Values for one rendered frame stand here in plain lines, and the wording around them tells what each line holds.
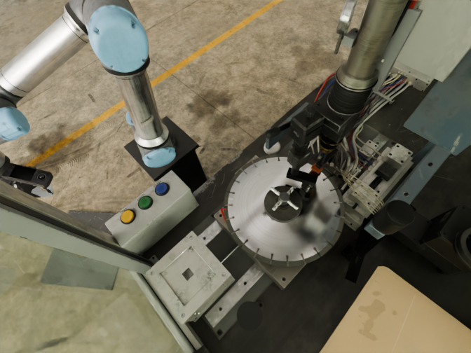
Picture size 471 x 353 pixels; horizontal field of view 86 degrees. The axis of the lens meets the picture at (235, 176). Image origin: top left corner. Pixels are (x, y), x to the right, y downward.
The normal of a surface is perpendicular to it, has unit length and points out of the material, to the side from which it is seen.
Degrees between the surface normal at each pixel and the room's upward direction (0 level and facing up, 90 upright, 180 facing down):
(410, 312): 0
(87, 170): 0
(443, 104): 90
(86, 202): 0
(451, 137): 90
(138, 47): 82
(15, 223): 90
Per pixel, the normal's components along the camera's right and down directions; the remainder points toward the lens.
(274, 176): -0.08, -0.47
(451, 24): -0.72, 0.64
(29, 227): 0.69, 0.62
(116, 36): 0.44, 0.70
